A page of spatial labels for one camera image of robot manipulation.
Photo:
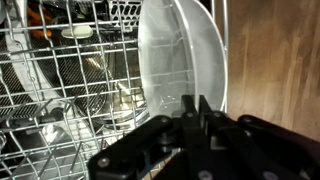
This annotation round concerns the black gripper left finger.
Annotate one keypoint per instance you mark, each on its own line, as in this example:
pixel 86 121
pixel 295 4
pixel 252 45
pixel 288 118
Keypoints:
pixel 150 150

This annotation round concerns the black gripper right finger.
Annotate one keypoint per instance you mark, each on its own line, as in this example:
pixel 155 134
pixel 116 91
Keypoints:
pixel 260 153

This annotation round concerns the black patterned pot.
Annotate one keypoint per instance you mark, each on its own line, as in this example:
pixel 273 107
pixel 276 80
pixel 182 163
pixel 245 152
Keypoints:
pixel 70 70

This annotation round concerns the white oval lid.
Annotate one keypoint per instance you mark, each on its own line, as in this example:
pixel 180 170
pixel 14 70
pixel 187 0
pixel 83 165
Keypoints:
pixel 77 31

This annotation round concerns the white cutlery basket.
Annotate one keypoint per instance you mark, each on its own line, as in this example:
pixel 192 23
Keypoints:
pixel 125 11

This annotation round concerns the orange utensil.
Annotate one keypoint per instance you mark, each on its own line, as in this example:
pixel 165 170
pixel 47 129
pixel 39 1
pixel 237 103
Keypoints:
pixel 41 32

